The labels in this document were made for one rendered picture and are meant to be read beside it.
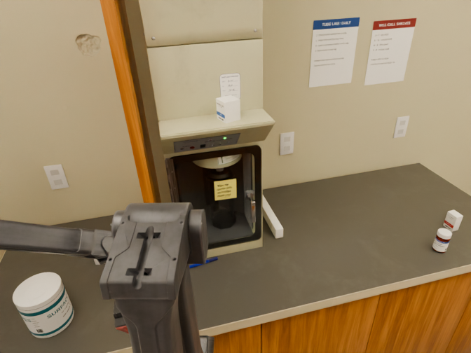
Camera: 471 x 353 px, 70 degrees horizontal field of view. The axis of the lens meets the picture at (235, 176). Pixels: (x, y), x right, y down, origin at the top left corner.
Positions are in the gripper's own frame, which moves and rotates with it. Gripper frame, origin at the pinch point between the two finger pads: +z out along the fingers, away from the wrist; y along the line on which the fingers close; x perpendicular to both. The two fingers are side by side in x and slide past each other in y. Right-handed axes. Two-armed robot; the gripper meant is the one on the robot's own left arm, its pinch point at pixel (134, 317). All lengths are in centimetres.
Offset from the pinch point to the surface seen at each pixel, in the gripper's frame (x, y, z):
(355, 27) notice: -101, 75, -56
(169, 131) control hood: -17, 24, -41
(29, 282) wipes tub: 31.4, 22.5, 0.9
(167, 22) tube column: -20, 33, -67
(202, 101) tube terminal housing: -28, 33, -45
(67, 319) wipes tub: 23.0, 16.3, 13.2
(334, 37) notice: -92, 75, -52
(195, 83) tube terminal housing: -26, 33, -51
